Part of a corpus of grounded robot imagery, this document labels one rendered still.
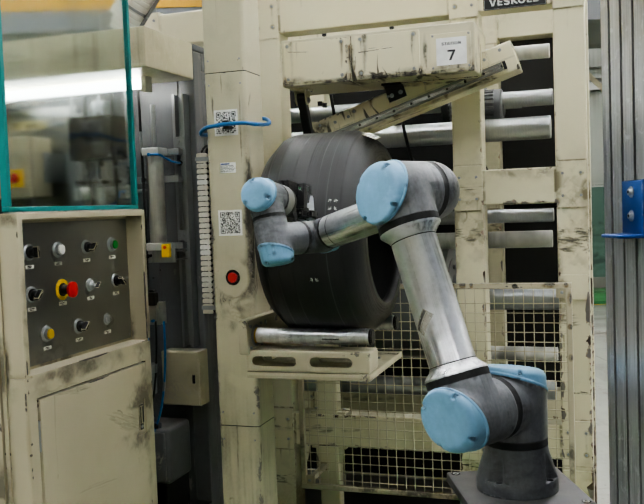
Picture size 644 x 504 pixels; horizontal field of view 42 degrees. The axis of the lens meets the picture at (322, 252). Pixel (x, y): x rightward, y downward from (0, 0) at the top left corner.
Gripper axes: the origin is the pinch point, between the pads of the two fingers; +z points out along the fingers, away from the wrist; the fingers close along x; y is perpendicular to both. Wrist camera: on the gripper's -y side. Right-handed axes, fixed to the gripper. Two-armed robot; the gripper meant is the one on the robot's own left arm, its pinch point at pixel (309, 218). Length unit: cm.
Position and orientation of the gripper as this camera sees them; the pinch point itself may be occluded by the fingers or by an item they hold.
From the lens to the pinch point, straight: 215.8
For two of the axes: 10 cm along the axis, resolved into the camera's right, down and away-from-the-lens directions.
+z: 3.2, 0.6, 9.5
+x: -9.5, 0.2, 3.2
